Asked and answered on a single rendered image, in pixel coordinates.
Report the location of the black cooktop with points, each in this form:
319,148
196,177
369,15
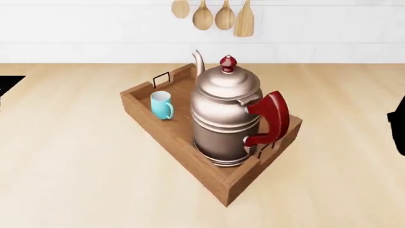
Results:
8,84

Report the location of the light blue ceramic mug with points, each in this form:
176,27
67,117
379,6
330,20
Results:
160,104

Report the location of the flat wooden spatula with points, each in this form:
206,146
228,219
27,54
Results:
244,22

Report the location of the oval wooden spoon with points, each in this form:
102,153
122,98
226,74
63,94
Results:
225,17
202,17

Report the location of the small round wooden spoon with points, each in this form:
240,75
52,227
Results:
180,10

